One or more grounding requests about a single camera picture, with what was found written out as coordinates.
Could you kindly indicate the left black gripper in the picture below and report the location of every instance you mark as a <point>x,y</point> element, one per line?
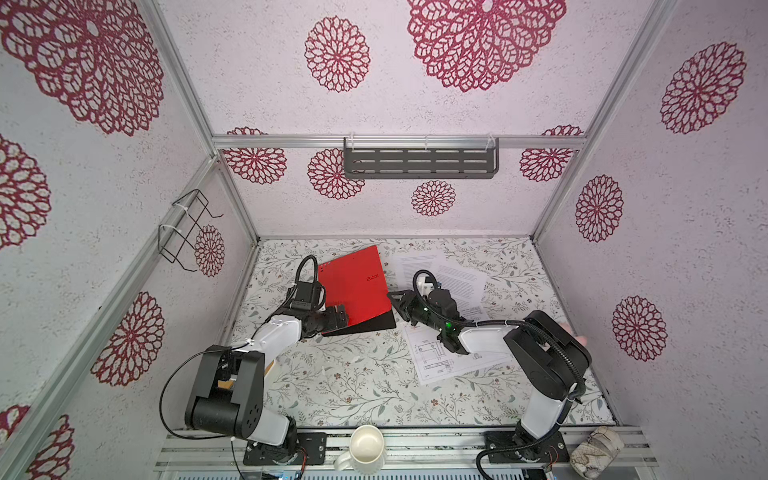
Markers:
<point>334,322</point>

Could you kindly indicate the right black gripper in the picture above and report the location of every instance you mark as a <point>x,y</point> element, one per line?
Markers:
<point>407,304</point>

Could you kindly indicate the red black file folder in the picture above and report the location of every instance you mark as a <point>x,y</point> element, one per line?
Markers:
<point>357,282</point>

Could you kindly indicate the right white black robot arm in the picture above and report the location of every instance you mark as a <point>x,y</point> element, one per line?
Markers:
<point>553,360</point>

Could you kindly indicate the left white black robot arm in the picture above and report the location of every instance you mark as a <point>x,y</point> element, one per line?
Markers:
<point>227,396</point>

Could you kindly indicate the text printed paper sheet left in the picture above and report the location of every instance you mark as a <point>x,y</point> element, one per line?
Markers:
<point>405,265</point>

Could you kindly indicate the text printed paper sheet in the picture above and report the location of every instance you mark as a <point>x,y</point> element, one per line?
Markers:
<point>466,286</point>
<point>405,265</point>

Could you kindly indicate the text printed paper sheet right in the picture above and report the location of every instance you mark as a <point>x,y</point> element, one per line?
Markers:
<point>466,286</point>

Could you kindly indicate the technical drawing paper sheet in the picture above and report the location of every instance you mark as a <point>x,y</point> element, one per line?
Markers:
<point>433,362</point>

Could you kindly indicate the wooden tray with white rim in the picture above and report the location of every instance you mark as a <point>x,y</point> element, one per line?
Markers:
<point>270,366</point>

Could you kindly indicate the white ceramic mug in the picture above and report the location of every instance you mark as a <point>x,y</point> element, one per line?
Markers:
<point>366,453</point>

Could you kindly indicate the pink plush toy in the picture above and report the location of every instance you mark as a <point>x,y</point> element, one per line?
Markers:
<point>581,339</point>

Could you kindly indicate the marbled grey cup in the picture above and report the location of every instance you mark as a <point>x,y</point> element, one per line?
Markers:
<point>596,452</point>

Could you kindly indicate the grey metal wall shelf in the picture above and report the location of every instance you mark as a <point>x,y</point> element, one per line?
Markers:
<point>424,163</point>

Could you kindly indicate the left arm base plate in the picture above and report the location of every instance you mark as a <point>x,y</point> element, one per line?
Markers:
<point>298,449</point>

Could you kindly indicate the black wire wall rack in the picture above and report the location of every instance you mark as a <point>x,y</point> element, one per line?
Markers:
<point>178,237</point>

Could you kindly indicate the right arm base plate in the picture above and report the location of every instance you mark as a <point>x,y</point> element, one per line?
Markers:
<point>512,447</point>

